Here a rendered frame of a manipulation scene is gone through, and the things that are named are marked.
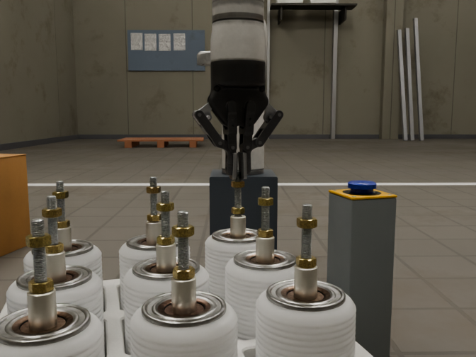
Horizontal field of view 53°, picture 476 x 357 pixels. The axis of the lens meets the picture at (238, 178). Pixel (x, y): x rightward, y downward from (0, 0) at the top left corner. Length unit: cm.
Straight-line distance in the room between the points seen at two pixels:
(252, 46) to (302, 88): 841
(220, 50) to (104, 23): 874
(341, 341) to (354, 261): 24
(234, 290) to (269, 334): 12
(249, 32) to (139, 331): 40
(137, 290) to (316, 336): 20
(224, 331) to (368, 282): 33
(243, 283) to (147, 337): 17
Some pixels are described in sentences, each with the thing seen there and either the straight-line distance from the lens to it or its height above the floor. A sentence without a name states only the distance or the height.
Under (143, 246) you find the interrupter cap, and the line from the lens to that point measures 65.
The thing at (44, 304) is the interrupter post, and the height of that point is 27.
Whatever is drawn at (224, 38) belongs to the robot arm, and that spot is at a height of 52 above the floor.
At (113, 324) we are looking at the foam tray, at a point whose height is 18.
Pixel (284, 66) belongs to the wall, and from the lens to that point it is 904.
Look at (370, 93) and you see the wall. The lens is 931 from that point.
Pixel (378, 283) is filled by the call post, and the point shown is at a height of 19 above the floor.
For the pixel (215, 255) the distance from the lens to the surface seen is 67.
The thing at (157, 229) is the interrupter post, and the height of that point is 27.
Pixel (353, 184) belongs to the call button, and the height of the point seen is 33.
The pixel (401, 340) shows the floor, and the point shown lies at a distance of 101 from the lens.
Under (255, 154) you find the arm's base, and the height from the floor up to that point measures 34.
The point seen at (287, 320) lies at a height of 24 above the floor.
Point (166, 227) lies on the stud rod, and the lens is 54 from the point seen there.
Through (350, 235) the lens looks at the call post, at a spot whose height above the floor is 26.
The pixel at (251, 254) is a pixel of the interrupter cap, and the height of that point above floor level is 25.
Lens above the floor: 42
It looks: 7 degrees down
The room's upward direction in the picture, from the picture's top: straight up
